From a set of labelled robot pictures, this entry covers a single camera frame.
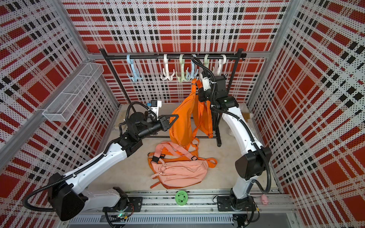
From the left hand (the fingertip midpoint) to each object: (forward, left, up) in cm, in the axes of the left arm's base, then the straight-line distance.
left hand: (180, 117), depth 68 cm
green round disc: (-30, 0, -30) cm, 42 cm away
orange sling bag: (-1, -2, -1) cm, 2 cm away
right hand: (+18, -11, +2) cm, 22 cm away
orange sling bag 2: (+11, -12, -10) cm, 19 cm away
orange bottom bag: (-4, +10, -34) cm, 36 cm away
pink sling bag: (-14, +6, -27) cm, 31 cm away
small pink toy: (-30, -44, -33) cm, 62 cm away
